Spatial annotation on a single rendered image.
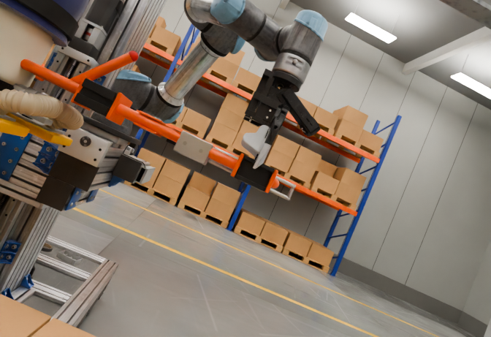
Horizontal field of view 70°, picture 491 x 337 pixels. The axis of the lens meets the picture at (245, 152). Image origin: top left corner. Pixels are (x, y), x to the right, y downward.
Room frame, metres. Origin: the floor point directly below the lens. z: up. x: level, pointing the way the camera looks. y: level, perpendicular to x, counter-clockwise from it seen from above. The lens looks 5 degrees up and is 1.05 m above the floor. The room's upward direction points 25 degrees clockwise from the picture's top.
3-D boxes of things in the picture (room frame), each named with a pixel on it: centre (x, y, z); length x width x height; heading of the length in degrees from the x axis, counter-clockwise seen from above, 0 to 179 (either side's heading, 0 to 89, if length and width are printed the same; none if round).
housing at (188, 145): (0.74, 0.10, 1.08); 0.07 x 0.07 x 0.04; 1
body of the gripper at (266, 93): (0.74, -0.01, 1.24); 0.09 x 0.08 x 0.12; 91
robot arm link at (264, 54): (0.82, 0.05, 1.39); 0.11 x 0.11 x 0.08; 32
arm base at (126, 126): (1.33, 0.51, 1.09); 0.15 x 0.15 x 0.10
